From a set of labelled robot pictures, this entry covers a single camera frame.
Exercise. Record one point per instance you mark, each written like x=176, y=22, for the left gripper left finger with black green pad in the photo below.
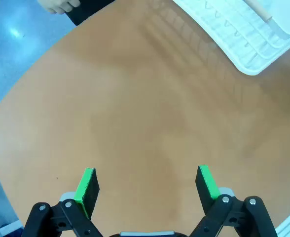
x=87, y=195

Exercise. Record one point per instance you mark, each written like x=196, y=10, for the left gripper right finger with black green pad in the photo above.
x=207, y=192

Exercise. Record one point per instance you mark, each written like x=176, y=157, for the bare person hand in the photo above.
x=58, y=5

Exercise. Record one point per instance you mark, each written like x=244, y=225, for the white plastic dish rack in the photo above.
x=233, y=37

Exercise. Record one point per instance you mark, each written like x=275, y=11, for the person in black clothes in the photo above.
x=88, y=11

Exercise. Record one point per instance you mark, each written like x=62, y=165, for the light wooden stick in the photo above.
x=258, y=8

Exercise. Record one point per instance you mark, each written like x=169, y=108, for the white rectangular tray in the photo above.
x=286, y=14

